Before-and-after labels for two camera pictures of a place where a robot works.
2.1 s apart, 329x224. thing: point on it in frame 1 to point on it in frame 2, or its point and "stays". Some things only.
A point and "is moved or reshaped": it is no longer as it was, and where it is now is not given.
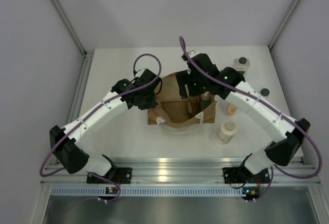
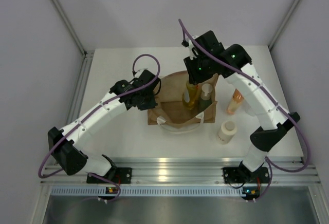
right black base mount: [242, 174] stays
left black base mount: [117, 175] stays
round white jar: [226, 132] stays
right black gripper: [184, 78] to [189, 63]
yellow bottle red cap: [195, 101] is moved or reshaped
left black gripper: [152, 104] stays
